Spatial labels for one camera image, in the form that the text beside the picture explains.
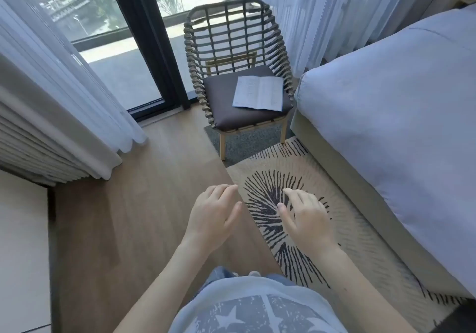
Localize person's right hand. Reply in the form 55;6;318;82
277;188;338;252

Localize person's left hand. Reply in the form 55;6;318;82
184;184;243;250

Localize person's right forearm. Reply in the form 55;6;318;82
312;243;418;333

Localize person's left forearm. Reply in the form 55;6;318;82
113;238;220;333

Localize blue jeans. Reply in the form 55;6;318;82
201;266;294;292

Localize beige bed base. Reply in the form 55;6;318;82
290;109;474;301

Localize beige rug with black sunburst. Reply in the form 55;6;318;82
204;121;470;333

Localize grey star print shirt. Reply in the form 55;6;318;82
167;276;349;333

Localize dark grey seat cushion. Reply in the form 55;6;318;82
203;65;295;131

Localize open white booklet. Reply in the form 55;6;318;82
232;75;285;112

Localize mattress with white sheet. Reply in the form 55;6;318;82
294;7;476;297

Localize woven rattan chair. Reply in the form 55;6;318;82
183;0;297;161

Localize white sheer curtain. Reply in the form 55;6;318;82
0;0;148;156
260;0;453;80

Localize white cabinet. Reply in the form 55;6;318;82
0;168;52;333

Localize black window door frame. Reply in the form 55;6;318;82
72;0;191;122

